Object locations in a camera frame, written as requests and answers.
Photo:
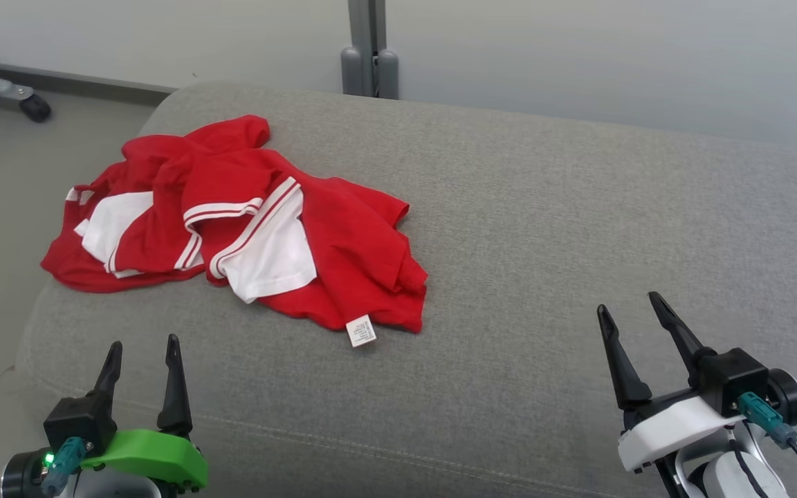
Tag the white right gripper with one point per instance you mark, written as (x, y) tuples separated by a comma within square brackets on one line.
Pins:
[(668, 432)]

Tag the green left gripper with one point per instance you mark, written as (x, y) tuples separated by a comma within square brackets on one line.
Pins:
[(156, 453)]

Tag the red Bulls 23 jersey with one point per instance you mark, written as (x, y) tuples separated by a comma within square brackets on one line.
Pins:
[(357, 242)]

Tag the red shorts with white stripe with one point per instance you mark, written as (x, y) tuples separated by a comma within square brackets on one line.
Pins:
[(232, 131)]

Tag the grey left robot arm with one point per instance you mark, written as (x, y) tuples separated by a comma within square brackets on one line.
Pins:
[(21, 477)]

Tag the grey fabric sofa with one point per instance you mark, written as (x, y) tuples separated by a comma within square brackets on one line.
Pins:
[(544, 207)]

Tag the grey leg with black caster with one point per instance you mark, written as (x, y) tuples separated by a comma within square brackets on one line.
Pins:
[(32, 107)]

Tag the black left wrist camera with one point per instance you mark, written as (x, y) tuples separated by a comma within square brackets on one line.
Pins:
[(80, 418)]

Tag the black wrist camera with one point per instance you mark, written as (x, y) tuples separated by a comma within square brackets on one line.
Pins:
[(734, 380), (80, 418)]

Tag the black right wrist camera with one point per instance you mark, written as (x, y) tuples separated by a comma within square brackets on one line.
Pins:
[(734, 380)]

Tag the grey post with two cylinders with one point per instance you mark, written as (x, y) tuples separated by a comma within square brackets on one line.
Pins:
[(367, 34)]

